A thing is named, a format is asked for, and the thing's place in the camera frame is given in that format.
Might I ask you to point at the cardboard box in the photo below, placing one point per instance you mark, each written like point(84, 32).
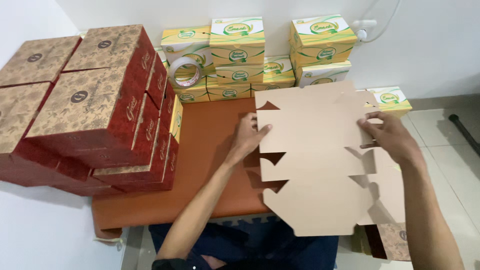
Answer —
point(318, 150)

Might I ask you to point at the person's left hand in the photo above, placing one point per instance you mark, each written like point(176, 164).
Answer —
point(245, 137)

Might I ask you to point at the pile of yellow snack boxes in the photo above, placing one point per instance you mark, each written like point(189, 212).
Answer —
point(236, 56)

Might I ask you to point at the white wall socket with plug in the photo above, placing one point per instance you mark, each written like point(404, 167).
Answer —
point(363, 29)

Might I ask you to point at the stack of flat patterned blanks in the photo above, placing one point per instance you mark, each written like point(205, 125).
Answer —
point(390, 240)

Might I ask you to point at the stack of red patterned boxes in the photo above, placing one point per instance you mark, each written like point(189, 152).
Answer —
point(86, 108)

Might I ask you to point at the clear tape roll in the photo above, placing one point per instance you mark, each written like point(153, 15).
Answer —
point(185, 72)

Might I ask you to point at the person's right hand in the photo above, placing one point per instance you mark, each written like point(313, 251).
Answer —
point(395, 138)

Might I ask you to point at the person's dark blue trousers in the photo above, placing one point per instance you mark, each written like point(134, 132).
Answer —
point(255, 243)

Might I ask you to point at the black pole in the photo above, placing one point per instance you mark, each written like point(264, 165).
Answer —
point(465, 133)

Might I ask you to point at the single yellow green carton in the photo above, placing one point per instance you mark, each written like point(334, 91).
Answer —
point(392, 100)

